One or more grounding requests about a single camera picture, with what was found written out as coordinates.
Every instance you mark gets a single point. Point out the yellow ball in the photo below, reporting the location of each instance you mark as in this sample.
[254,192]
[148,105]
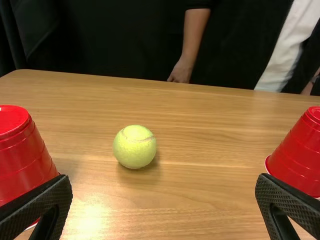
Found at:
[134,147]

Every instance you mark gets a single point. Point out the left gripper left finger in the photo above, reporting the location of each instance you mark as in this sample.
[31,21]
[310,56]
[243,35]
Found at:
[57,192]

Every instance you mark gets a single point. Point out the red cup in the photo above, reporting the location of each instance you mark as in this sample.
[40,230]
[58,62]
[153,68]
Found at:
[20,155]
[297,155]

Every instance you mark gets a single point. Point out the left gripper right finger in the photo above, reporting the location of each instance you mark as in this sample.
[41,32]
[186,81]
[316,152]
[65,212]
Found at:
[270,192]

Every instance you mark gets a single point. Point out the person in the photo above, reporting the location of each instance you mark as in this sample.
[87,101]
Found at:
[287,50]

